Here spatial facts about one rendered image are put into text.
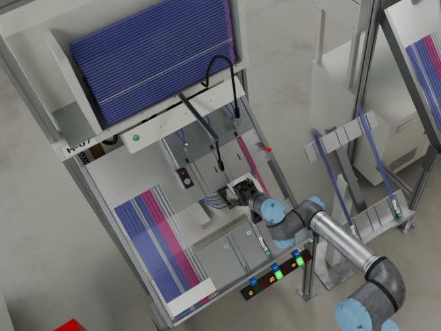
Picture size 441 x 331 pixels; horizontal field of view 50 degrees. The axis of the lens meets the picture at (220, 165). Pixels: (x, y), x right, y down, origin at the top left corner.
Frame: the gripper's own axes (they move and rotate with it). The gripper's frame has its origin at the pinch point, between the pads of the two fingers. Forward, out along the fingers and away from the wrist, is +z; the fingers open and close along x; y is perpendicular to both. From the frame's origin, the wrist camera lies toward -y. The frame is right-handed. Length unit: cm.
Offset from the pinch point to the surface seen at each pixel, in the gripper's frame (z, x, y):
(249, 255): -3.1, 7.2, -25.6
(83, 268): 109, 79, -40
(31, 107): -12, 52, 65
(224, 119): 0.8, -7.2, 29.2
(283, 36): 190, -141, 17
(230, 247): -1.8, 12.9, -18.4
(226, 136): -0.4, -4.7, 22.9
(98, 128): -9, 37, 49
